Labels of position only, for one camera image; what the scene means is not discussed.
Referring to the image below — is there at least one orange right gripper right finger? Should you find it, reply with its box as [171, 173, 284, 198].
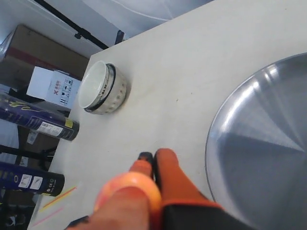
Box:
[154, 148, 251, 230]

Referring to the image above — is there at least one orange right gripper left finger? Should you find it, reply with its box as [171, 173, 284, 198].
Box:
[68, 152, 161, 230]

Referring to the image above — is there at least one round steel plate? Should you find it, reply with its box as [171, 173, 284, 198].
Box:
[205, 53, 307, 230]

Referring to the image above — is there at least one silver embossed metal bowl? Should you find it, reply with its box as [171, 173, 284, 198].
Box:
[84, 63, 128, 115]

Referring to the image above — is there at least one dark blue tube upper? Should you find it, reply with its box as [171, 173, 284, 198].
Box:
[0, 92, 80, 141]

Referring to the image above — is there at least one dark blue tube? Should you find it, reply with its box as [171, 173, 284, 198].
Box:
[0, 92, 80, 141]
[0, 162, 65, 196]

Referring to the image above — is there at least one dark blue tube lower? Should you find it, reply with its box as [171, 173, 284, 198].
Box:
[0, 162, 65, 196]

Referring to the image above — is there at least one white ceramic bowl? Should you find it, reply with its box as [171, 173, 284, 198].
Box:
[78, 61, 114, 109]

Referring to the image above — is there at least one small white carton box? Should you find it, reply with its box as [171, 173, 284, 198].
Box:
[26, 67, 81, 109]

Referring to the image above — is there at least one black metal rod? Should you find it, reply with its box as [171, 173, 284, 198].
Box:
[34, 0, 108, 50]

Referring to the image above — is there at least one brown cardboard box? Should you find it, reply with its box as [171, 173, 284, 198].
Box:
[0, 24, 89, 81]

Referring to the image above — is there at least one white fabric backdrop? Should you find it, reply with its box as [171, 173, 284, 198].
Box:
[83, 0, 210, 37]

